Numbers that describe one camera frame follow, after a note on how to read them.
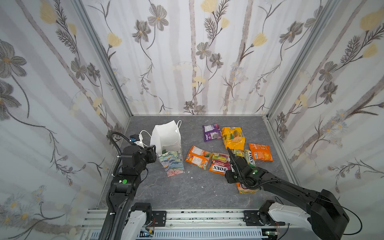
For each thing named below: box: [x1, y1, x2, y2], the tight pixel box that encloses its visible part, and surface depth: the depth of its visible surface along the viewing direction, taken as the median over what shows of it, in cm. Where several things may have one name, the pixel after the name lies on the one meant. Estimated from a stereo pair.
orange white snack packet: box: [185, 145, 212, 171], surface depth 96 cm
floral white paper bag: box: [150, 120, 186, 178], surface depth 82 cm
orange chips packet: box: [248, 143, 274, 162], surface depth 98 cm
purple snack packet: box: [202, 124, 222, 142], surface depth 109 cm
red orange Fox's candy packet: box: [208, 152, 231, 176], surface depth 92 cm
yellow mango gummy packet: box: [221, 127, 246, 150], surface depth 102 cm
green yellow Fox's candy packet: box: [231, 149, 256, 169], surface depth 97 cm
